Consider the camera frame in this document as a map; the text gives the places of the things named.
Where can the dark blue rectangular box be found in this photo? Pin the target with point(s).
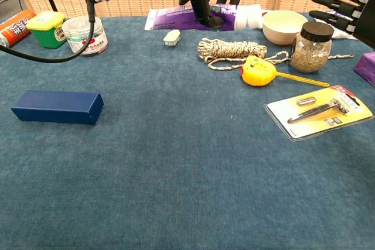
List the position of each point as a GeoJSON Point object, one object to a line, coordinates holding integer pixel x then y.
{"type": "Point", "coordinates": [55, 106]}

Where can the green container yellow lid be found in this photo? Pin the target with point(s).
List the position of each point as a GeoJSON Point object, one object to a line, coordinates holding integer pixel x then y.
{"type": "Point", "coordinates": [47, 32]}

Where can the blue tablecloth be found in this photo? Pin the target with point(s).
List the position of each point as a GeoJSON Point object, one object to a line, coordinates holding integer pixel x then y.
{"type": "Point", "coordinates": [175, 174]}

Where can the beige bowl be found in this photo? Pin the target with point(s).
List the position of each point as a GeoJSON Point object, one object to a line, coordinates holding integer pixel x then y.
{"type": "Point", "coordinates": [281, 29]}

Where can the purple small box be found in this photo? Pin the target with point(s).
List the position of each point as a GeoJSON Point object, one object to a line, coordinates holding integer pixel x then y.
{"type": "Point", "coordinates": [366, 65]}

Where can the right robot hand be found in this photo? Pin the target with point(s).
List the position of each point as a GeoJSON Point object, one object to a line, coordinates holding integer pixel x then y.
{"type": "Point", "coordinates": [363, 13]}

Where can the yellow tape measure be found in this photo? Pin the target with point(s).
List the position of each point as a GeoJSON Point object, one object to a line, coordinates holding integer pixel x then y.
{"type": "Point", "coordinates": [257, 71]}

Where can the glass jar black lid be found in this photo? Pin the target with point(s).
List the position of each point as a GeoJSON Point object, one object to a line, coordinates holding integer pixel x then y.
{"type": "Point", "coordinates": [310, 54]}

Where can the black tripod stand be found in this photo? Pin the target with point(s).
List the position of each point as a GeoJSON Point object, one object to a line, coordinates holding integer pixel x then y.
{"type": "Point", "coordinates": [52, 2]}

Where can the razor in yellow blister pack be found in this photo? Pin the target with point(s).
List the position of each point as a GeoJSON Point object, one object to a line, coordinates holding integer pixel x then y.
{"type": "Point", "coordinates": [316, 112]}

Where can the clear round tub of clips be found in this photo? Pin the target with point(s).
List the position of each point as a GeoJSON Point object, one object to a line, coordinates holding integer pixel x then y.
{"type": "Point", "coordinates": [79, 34]}

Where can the toothpaste tube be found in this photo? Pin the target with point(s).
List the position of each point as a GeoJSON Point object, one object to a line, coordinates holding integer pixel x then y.
{"type": "Point", "coordinates": [175, 18]}

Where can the red soda can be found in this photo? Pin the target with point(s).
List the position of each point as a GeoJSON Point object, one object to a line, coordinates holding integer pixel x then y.
{"type": "Point", "coordinates": [14, 32]}

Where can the green plastic spatula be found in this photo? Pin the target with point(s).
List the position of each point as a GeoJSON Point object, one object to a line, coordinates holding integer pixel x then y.
{"type": "Point", "coordinates": [172, 37]}

